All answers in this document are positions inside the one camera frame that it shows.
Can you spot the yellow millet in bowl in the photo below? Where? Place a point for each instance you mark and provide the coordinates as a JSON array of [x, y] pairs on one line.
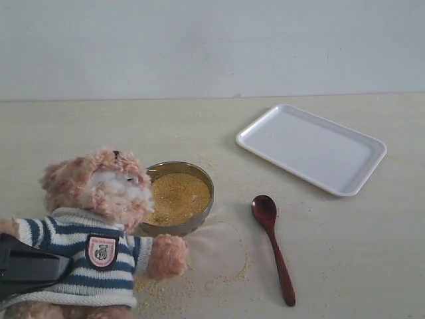
[[178, 197]]

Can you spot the plush teddy bear striped sweater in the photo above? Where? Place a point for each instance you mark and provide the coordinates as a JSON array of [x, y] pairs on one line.
[[94, 204]]

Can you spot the white rectangular plastic tray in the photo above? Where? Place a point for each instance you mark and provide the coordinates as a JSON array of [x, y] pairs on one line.
[[328, 155]]

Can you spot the dark red wooden spoon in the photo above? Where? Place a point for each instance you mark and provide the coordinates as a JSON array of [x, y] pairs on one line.
[[265, 211]]

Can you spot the steel bowl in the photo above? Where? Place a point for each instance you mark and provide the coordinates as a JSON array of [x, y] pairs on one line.
[[156, 171]]

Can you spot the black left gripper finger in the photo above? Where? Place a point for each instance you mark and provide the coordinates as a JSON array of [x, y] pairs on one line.
[[26, 269]]

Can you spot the spilled yellow millet pile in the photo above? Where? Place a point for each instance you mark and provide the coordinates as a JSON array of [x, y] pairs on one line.
[[141, 284]]

